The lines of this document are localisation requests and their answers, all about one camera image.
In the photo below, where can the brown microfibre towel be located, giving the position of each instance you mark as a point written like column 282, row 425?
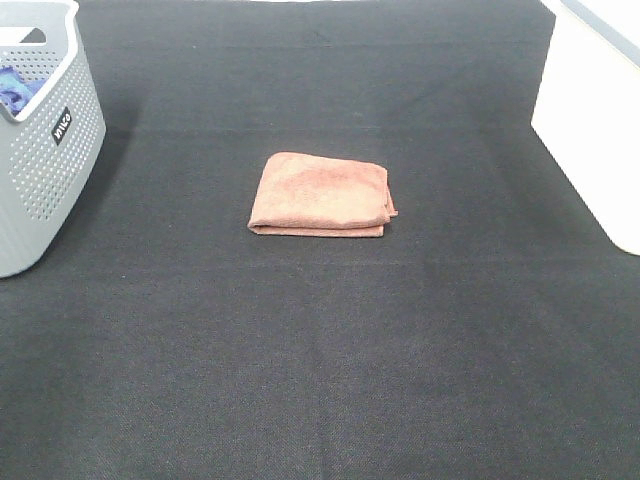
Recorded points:
column 306, row 195

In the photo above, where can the black table mat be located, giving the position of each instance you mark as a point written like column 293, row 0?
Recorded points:
column 491, row 332

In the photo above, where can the grey perforated laundry basket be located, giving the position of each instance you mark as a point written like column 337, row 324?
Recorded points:
column 50, row 147

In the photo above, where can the white storage box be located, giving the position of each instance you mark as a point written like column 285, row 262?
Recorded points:
column 587, row 110

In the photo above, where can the blue towel in basket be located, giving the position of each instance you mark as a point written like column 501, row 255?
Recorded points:
column 16, row 93

